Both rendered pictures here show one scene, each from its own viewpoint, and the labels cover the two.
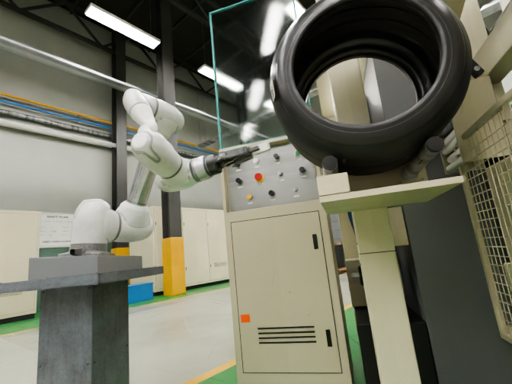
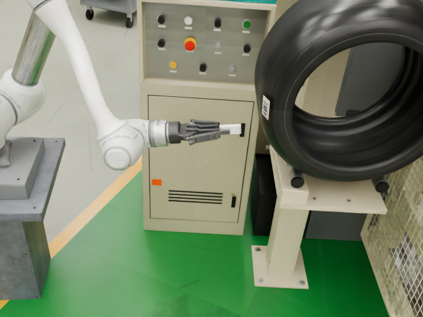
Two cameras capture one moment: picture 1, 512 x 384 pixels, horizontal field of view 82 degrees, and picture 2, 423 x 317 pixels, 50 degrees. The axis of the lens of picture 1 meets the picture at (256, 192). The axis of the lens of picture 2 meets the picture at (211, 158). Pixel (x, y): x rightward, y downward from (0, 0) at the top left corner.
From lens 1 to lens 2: 124 cm
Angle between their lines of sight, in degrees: 50
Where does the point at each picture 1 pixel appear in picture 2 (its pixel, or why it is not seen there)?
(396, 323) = (296, 224)
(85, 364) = (23, 254)
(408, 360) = (294, 243)
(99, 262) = (26, 189)
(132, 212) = (27, 98)
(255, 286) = (170, 158)
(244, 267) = not seen: hidden behind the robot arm
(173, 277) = not seen: outside the picture
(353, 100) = not seen: hidden behind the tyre
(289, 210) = (222, 95)
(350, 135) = (324, 172)
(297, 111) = (285, 141)
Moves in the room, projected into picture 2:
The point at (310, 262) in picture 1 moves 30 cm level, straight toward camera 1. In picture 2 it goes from (232, 146) to (242, 186)
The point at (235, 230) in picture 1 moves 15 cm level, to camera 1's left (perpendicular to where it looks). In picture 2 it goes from (152, 104) to (119, 107)
